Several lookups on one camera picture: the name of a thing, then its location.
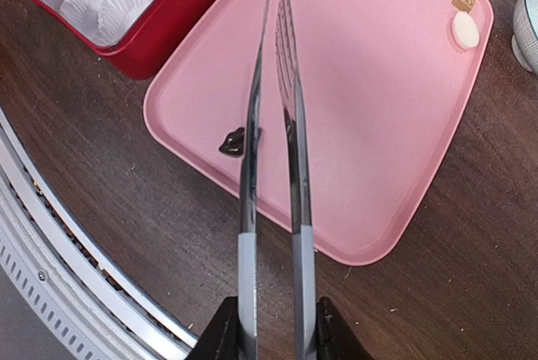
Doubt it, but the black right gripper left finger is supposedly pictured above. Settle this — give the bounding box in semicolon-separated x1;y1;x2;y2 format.
187;296;240;360

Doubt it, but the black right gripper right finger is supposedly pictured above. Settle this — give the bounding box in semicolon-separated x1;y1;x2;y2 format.
316;297;372;360

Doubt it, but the dark chocolate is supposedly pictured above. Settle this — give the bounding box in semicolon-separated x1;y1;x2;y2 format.
219;127;245;158

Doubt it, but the white oval chocolate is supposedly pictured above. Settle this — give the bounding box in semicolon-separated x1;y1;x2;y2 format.
451;11;480;50

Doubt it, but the brown square chocolate top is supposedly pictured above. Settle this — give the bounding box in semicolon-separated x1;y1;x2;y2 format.
451;0;477;13

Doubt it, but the pink plastic tray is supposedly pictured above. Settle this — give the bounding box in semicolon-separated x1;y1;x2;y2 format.
144;0;493;266

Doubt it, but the red tin box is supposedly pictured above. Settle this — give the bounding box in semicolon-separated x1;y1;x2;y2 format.
31;0;215;80

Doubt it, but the light blue ceramic bowl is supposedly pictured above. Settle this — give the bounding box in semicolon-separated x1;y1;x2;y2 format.
511;0;537;75

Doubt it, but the aluminium front rail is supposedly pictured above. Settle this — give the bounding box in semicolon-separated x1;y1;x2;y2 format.
1;115;198;359

